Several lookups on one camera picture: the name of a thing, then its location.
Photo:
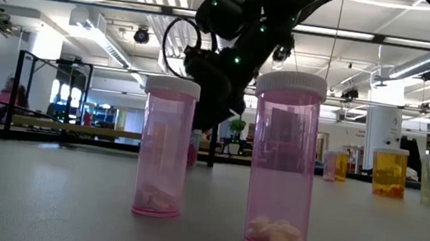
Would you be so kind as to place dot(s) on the black table frame rails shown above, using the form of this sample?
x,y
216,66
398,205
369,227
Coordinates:
x,y
112,145

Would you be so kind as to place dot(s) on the small potted background plant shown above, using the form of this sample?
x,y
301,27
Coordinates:
x,y
238,125

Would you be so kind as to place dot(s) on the person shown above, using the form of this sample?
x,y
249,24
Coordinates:
x,y
8,95

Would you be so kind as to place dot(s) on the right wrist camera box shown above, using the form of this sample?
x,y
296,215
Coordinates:
x,y
196,63

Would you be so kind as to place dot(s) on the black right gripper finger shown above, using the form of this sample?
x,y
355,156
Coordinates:
x,y
209,115

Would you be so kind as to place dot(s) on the black overhead frame beam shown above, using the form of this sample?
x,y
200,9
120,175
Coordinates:
x,y
167,10

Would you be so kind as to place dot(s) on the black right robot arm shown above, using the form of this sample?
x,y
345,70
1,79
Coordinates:
x,y
271,11

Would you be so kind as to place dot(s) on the large orange medicine bottle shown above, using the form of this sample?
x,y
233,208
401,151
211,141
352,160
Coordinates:
x,y
342,166
388,172

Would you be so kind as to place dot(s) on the wooden shelf board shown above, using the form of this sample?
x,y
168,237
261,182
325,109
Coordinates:
x,y
84,129

